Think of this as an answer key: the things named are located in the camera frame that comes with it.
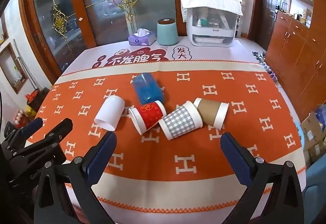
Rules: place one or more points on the wooden framed panel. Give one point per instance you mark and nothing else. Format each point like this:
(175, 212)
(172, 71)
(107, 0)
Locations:
(12, 68)

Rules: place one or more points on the white printed table mat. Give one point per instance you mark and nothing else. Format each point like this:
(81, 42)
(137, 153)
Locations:
(198, 57)

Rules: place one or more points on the grey plaid paper cup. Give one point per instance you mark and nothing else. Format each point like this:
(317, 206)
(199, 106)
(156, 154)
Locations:
(178, 120)

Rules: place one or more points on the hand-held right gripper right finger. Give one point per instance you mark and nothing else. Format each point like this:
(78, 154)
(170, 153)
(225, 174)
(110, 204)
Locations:
(234, 156)

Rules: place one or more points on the cardboard box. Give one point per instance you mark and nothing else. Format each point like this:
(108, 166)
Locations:
(312, 132)

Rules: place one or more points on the row of shoes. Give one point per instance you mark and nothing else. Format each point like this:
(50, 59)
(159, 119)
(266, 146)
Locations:
(266, 66)

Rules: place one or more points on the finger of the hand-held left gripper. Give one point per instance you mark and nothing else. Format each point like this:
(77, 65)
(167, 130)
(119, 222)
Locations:
(31, 125)
(59, 130)

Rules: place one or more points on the plain white paper cup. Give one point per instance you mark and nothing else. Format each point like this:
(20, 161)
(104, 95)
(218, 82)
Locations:
(110, 111)

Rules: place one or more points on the blue upholstered seat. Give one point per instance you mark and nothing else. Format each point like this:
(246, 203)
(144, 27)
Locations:
(315, 183)

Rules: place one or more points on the purple tissue box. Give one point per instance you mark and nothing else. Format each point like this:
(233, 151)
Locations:
(141, 37)

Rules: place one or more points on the red patterned paper cup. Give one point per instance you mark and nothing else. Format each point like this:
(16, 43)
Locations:
(150, 115)

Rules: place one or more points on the white plastic storage box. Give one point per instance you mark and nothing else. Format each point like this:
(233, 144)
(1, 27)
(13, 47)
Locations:
(212, 32)

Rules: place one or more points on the teal jar with brown lid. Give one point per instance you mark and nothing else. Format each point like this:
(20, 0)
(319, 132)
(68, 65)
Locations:
(167, 32)

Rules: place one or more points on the glass door with gold ornaments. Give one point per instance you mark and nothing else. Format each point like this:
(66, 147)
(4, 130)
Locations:
(84, 2)

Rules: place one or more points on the orange patterned tablecloth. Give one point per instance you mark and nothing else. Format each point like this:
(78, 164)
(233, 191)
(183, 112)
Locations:
(158, 160)

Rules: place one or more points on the wooden cabinet with shelves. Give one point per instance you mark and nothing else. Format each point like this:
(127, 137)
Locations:
(298, 43)

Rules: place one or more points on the dark wooden door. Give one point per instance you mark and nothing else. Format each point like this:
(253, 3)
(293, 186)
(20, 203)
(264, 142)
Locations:
(270, 15)

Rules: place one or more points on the red and yellow bags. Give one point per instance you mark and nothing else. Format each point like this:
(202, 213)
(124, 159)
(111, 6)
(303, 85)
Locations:
(29, 104)

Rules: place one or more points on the blue translucent plastic cup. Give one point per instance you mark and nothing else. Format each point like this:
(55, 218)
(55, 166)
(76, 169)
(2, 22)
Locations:
(146, 87)

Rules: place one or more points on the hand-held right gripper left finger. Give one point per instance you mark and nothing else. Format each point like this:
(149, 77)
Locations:
(101, 154)

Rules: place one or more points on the brown sleeve paper cup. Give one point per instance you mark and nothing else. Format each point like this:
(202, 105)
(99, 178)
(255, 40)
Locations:
(208, 111)

